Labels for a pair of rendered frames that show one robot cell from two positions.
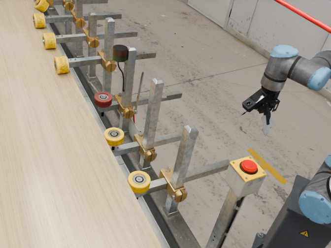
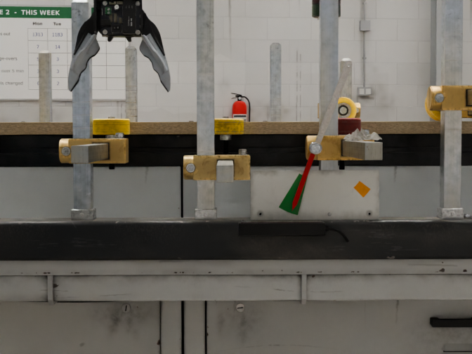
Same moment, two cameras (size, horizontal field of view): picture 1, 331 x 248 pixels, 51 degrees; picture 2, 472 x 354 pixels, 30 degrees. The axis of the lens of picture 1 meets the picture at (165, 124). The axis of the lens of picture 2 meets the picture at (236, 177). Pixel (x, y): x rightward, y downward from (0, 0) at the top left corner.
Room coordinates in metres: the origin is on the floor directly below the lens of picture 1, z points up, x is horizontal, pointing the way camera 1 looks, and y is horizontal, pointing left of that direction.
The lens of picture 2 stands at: (2.10, -1.41, 0.88)
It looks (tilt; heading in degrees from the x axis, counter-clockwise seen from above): 3 degrees down; 123
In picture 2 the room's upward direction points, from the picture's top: straight up
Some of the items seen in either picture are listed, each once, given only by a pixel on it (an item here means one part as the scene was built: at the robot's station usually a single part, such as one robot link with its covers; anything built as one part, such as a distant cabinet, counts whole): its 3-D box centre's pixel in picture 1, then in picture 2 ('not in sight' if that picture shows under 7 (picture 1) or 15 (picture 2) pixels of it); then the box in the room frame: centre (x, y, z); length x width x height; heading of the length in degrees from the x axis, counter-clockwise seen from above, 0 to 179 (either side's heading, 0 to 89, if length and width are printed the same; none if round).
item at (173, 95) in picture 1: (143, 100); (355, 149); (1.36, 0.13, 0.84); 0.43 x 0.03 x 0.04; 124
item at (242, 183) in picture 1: (244, 177); not in sight; (0.64, -0.23, 1.18); 0.07 x 0.07 x 0.08; 34
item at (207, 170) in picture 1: (184, 177); (98, 152); (0.92, -0.11, 0.84); 0.43 x 0.03 x 0.04; 124
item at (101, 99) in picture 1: (102, 106); (341, 142); (1.25, 0.30, 0.85); 0.08 x 0.08 x 0.11
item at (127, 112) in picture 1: (123, 106); (339, 147); (1.29, 0.21, 0.85); 0.13 x 0.06 x 0.05; 34
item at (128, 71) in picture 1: (126, 94); (328, 108); (1.27, 0.20, 0.93); 0.03 x 0.03 x 0.48; 34
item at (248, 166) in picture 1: (248, 167); not in sight; (0.64, -0.23, 1.22); 0.04 x 0.04 x 0.02
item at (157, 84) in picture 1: (149, 129); (205, 107); (1.06, 0.06, 0.93); 0.03 x 0.03 x 0.48; 34
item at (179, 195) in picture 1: (173, 184); (94, 150); (0.87, -0.07, 0.84); 0.13 x 0.06 x 0.05; 34
